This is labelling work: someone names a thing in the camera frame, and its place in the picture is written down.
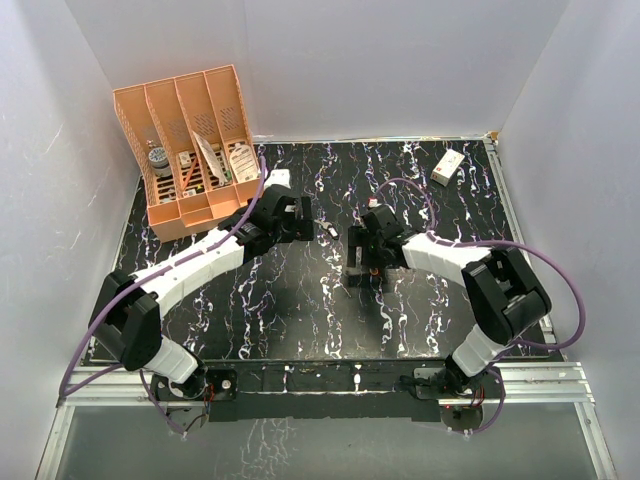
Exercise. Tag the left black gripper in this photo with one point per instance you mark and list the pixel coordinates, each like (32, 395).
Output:
(299, 228)

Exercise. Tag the orange pencil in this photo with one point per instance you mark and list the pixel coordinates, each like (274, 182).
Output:
(188, 176)

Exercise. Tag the grey round tin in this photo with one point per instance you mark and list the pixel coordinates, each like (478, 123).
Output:
(159, 161)

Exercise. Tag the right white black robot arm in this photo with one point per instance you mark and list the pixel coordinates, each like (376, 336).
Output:
(505, 295)

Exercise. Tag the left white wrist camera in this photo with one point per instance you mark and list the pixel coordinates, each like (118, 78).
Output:
(281, 177)

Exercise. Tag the white packaged card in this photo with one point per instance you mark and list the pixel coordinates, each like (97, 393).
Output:
(211, 159)

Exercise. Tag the key with black tag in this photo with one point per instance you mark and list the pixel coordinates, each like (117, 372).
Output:
(329, 229)

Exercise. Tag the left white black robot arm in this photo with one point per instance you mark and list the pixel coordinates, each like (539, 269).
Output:
(127, 317)

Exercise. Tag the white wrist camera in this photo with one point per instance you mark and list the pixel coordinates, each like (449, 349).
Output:
(373, 203)
(281, 177)

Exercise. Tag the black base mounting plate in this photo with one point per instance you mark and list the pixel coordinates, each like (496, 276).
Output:
(335, 389)

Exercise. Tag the orange plastic file organizer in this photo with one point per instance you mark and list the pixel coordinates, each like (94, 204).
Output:
(167, 112)

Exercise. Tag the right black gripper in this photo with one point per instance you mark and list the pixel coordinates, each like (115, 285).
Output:
(358, 237)

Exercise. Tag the white label packet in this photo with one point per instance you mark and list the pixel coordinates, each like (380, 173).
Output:
(243, 163)

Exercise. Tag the white red small box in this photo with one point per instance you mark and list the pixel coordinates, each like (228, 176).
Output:
(447, 167)

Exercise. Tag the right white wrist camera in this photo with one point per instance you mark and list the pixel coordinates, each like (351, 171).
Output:
(373, 203)

